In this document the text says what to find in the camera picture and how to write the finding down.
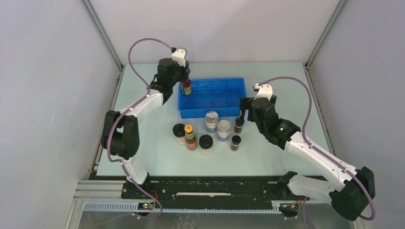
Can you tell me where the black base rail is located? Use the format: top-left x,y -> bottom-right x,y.
121,176 -> 304,208

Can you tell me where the silver lid jar front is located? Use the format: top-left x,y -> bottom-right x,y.
217,120 -> 231,144

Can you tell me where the black lid jar left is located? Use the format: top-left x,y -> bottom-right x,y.
172,124 -> 186,145

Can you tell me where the black lid jar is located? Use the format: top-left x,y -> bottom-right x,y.
198,135 -> 213,156
172,124 -> 186,145

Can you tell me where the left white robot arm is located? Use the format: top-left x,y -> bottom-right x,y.
101,58 -> 190,199

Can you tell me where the small dark bottle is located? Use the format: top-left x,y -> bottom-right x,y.
230,135 -> 242,151
234,118 -> 244,135

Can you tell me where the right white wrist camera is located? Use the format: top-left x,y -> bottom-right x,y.
253,83 -> 273,101

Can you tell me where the purple cable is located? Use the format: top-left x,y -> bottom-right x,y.
106,38 -> 175,197
259,76 -> 376,221

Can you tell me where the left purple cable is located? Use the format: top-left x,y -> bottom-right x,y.
106,38 -> 175,197

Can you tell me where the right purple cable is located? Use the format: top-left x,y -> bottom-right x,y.
259,76 -> 376,221

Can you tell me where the white slotted cable duct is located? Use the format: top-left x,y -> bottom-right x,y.
83,201 -> 281,214

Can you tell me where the small dark bottle rear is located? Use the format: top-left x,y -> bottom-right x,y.
234,118 -> 244,135

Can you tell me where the silver lid jar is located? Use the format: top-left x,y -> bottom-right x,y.
217,120 -> 231,144
205,111 -> 219,136

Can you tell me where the black lid jar front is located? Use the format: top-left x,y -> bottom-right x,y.
198,135 -> 213,156

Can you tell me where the red sauce bottle yellow cap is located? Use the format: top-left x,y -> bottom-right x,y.
184,125 -> 197,150

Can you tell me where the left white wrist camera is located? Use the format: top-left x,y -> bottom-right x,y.
171,47 -> 188,67

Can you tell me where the blue plastic bin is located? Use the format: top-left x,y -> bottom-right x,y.
178,77 -> 246,119

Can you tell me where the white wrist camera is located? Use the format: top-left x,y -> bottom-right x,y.
253,83 -> 273,101
171,47 -> 188,67

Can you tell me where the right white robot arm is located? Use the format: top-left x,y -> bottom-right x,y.
236,95 -> 376,221

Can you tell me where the small dark bottle front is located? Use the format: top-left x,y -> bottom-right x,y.
230,135 -> 242,151

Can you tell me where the red sauce bottle green label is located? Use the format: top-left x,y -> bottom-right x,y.
181,80 -> 192,96

